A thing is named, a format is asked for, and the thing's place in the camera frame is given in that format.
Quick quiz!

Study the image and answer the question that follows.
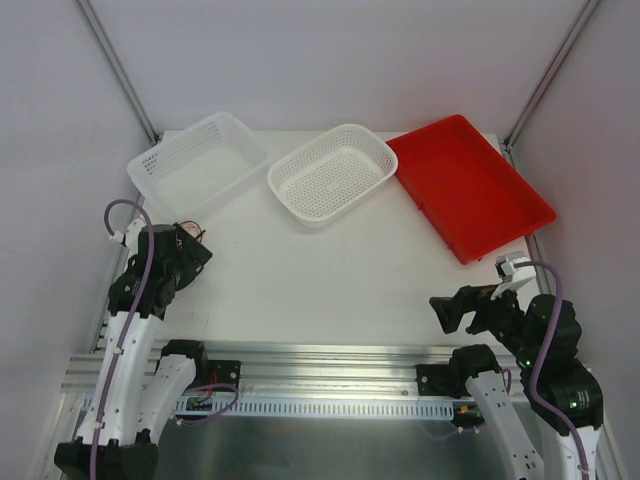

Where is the red plastic tray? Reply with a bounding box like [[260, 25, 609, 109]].
[[388, 114, 556, 265]]

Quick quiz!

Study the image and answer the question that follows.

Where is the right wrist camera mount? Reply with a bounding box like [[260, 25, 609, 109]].
[[491, 251, 536, 300]]

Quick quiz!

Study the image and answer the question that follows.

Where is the right aluminium frame post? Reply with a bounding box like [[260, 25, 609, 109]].
[[503, 0, 605, 154]]

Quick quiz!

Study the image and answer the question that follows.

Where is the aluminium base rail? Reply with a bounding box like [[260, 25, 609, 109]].
[[59, 339, 521, 401]]

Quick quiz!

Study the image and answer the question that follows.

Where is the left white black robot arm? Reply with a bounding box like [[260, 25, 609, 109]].
[[54, 224, 212, 479]]

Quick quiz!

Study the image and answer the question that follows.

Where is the white slotted cable duct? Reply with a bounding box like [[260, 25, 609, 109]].
[[79, 394, 456, 420]]

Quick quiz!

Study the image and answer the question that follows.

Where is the left aluminium frame post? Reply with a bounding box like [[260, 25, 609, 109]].
[[73, 0, 160, 146]]

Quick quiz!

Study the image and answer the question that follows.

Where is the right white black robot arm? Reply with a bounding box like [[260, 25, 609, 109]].
[[426, 285, 604, 479]]

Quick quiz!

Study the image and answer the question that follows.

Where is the aluminium frame post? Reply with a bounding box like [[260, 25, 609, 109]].
[[503, 0, 605, 154], [73, 0, 160, 146]]

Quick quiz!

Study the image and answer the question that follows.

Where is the translucent white rectangular basket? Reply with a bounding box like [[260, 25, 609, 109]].
[[127, 112, 270, 222]]

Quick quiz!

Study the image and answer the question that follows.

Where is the white perforated oval basket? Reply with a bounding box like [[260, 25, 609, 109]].
[[267, 124, 399, 229]]

